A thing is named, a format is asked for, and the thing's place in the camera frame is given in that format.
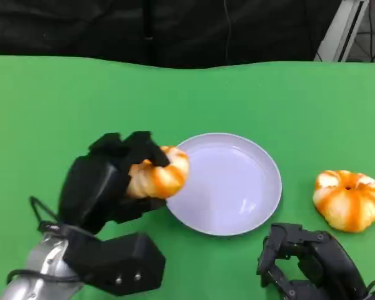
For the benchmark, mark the green table cloth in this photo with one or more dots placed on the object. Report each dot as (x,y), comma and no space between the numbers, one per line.
(112,103)

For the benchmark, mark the orange and white bread roll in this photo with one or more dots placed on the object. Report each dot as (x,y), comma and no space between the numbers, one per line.
(349,200)
(162,176)

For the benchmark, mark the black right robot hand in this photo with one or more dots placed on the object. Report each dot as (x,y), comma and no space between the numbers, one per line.
(325,262)

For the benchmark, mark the lilac plate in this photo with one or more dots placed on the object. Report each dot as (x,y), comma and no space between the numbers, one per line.
(231,187)

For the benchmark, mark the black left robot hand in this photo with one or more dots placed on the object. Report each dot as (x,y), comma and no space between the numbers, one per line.
(90,187)

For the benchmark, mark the black backdrop curtain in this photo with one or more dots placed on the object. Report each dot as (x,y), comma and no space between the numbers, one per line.
(112,28)

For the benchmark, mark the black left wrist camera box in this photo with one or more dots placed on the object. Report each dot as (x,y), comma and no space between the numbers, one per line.
(118,265)

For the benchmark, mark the silver aluminium frame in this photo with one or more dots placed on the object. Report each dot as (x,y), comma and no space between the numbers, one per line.
(343,34)

